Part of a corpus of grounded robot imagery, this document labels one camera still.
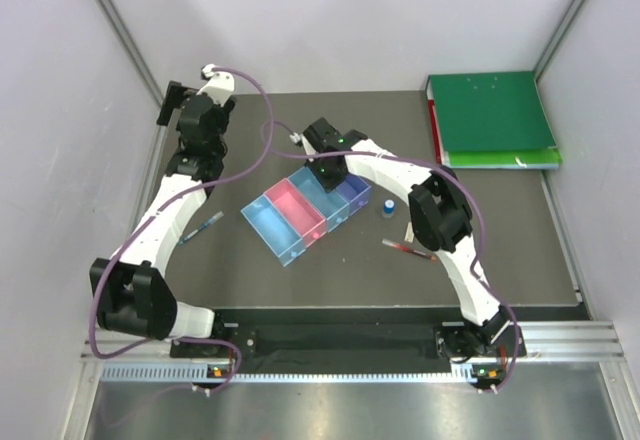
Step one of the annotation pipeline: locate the purple plastic tray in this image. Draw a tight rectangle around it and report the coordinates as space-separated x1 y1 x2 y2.
336 174 371 216

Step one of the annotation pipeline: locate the light blue tray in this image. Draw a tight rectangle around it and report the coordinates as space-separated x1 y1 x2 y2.
241 195 306 267
288 167 349 232

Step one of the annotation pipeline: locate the red folder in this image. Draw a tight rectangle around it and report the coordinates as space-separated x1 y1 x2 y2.
428 99 442 164

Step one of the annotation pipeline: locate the dark green binder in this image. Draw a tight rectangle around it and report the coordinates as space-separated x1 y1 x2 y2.
427 71 556 153

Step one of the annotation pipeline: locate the light green folder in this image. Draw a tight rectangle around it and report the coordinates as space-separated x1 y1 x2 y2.
440 148 562 170

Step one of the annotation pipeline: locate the pink plastic tray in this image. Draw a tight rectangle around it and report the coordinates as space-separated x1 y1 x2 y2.
265 178 328 247

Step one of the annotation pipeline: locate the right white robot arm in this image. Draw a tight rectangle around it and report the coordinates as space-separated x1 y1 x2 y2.
290 118 522 357

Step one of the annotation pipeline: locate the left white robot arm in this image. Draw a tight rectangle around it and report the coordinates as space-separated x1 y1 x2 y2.
90 72 235 357

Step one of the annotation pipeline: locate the blue cap bottle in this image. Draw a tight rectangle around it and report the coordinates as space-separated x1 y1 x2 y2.
382 199 396 218

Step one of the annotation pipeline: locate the red pen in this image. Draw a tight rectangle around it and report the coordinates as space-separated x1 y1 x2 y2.
381 239 437 262

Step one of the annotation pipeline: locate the blue pen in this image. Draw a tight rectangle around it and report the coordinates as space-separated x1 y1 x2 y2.
178 211 224 245

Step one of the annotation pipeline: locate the small grey eraser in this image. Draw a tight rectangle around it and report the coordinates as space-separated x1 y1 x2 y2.
404 223 414 243

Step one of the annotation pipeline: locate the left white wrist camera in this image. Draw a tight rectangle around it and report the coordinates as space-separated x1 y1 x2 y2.
198 64 235 106

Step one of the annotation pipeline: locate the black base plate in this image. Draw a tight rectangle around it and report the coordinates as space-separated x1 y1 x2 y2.
169 307 529 374

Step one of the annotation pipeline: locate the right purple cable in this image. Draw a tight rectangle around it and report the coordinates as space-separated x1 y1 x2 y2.
262 120 524 395

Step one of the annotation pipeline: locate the grey cable duct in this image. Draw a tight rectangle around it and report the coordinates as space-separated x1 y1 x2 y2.
99 358 506 386

